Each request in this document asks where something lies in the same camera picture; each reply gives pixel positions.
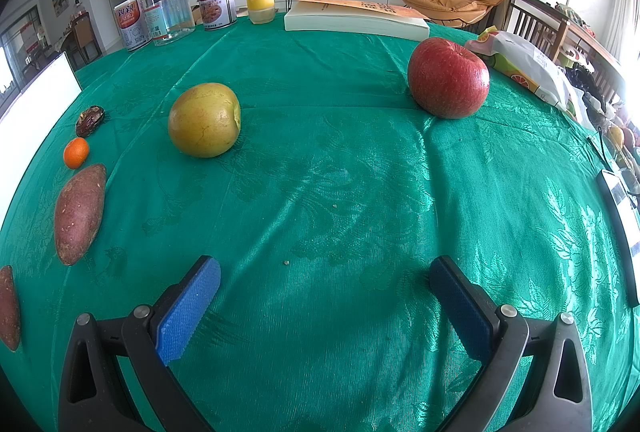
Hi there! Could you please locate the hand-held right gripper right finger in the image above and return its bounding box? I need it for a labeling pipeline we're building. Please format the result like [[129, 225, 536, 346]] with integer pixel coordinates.
[[429, 255, 593, 432]]

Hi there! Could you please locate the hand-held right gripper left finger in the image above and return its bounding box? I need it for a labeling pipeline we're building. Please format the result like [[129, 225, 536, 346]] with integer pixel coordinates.
[[58, 255, 222, 432]]

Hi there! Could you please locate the small sweet potato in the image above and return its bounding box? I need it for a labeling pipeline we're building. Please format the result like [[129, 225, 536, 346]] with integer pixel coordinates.
[[53, 163, 107, 267]]

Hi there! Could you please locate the large sweet potato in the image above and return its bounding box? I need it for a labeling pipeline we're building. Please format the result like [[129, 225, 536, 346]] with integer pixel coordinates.
[[0, 265, 22, 352]]

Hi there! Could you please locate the yellow-green pear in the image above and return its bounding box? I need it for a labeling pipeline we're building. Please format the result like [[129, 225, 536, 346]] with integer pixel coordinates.
[[168, 82, 242, 158]]

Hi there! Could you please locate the tangerine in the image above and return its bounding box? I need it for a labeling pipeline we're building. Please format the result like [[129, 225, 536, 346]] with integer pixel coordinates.
[[63, 137, 90, 170]]

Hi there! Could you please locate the dark purple passion fruit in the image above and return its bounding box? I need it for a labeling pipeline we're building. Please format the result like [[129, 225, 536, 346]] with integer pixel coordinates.
[[75, 106, 105, 138]]

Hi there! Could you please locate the red apple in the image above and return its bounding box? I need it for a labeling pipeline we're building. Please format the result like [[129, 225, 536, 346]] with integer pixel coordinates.
[[407, 37, 491, 119]]

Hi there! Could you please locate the green tablecloth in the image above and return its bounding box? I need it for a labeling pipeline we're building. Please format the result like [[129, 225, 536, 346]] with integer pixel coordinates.
[[0, 7, 640, 432]]

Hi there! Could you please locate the black smartphone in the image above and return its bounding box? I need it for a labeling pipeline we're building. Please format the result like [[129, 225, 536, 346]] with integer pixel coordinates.
[[597, 169, 640, 308]]

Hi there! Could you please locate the pile of toys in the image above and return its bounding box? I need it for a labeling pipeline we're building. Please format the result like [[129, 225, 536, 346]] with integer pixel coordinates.
[[565, 57, 640, 193]]

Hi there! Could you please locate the white plastic bag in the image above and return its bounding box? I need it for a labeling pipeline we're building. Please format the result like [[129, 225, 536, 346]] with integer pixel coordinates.
[[465, 26, 596, 123]]

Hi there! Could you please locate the short red-label tin can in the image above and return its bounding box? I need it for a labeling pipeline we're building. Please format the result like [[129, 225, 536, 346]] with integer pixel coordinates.
[[113, 0, 152, 53]]

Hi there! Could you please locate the dark wooden chair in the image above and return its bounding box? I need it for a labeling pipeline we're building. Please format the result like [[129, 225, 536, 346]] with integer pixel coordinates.
[[60, 12, 103, 63]]

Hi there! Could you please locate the clear jar with gold lid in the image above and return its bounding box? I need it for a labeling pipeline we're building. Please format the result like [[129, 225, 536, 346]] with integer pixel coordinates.
[[139, 0, 197, 48]]

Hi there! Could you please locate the brown wooden bench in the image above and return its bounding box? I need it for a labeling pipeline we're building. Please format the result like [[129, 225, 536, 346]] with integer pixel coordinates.
[[502, 0, 626, 83]]

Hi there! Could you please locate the yellow-lidded small jar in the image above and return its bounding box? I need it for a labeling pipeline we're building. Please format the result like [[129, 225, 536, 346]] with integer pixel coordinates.
[[246, 0, 276, 25]]

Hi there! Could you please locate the thick book with orange cover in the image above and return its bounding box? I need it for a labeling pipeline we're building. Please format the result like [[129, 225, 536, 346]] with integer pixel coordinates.
[[284, 0, 431, 41]]

